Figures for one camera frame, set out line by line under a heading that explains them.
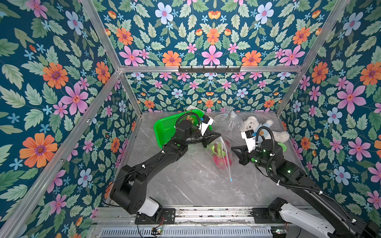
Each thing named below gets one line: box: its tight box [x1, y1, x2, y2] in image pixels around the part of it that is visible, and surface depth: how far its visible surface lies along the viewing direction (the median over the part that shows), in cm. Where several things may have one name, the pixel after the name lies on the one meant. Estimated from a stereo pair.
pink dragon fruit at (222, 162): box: [212, 154, 233, 171], surface depth 75 cm
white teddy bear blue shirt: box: [241, 116, 290, 143], surface depth 98 cm
